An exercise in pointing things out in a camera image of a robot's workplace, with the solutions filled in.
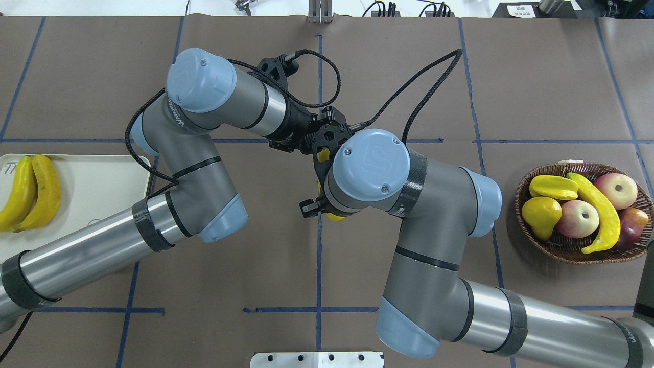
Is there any brown wicker basket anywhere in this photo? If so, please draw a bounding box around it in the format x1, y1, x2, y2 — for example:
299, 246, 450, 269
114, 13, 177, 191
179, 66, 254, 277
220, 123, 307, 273
513, 163, 652, 265

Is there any red yellow mango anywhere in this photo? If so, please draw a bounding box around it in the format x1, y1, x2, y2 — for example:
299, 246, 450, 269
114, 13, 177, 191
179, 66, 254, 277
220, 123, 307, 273
613, 208, 649, 251

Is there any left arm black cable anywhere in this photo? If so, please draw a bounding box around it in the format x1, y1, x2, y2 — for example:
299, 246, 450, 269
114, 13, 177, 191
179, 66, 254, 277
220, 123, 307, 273
0, 49, 341, 361

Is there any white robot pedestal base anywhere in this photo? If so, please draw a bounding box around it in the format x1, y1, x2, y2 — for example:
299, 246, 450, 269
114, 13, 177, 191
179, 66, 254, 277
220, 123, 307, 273
250, 351, 386, 367

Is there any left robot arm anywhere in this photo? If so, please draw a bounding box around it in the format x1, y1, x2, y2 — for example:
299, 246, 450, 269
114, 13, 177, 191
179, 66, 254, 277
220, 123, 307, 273
2, 48, 340, 332

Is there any basket paper tag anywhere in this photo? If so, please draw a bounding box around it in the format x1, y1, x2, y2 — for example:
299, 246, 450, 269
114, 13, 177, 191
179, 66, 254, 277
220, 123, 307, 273
558, 159, 584, 165

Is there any red pink apple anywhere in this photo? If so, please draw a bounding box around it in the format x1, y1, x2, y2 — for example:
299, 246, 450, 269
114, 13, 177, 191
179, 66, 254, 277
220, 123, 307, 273
594, 173, 638, 211

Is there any yellow banana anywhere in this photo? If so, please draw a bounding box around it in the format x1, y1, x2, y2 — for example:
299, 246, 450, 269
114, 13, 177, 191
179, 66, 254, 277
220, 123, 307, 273
10, 154, 62, 233
317, 148, 345, 222
1, 156, 37, 232
565, 172, 621, 255

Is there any pale peach apple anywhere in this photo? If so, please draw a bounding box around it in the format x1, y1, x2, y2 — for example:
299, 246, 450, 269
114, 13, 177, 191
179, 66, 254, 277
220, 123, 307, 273
554, 200, 599, 239

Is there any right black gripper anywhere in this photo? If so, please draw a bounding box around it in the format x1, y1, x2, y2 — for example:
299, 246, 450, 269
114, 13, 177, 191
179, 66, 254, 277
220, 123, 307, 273
299, 196, 337, 219

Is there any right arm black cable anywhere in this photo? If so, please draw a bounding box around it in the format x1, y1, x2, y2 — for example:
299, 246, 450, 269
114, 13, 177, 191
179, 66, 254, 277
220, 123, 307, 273
350, 49, 463, 146

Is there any yellow starfruit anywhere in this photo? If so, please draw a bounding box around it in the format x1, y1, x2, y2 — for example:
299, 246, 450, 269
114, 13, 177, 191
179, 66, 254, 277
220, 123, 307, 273
529, 175, 579, 201

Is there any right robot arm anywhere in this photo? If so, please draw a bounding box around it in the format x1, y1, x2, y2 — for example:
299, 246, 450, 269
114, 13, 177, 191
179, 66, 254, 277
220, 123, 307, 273
300, 128, 652, 367

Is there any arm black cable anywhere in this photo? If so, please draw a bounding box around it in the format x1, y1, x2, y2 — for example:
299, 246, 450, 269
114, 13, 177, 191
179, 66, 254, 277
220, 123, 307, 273
350, 49, 463, 146
0, 49, 341, 361

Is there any yellow pear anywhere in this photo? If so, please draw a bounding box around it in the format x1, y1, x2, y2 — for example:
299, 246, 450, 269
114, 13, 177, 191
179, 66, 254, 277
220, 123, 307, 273
521, 196, 562, 242

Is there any white bear tray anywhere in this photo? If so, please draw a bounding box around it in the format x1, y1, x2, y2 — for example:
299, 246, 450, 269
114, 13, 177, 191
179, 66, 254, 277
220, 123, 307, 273
1, 154, 150, 261

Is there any white label card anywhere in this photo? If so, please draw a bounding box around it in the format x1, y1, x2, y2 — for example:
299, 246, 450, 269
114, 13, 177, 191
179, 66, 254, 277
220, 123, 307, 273
505, 4, 537, 18

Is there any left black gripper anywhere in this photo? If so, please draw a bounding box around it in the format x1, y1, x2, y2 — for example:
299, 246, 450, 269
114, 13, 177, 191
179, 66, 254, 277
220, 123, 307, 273
266, 102, 353, 155

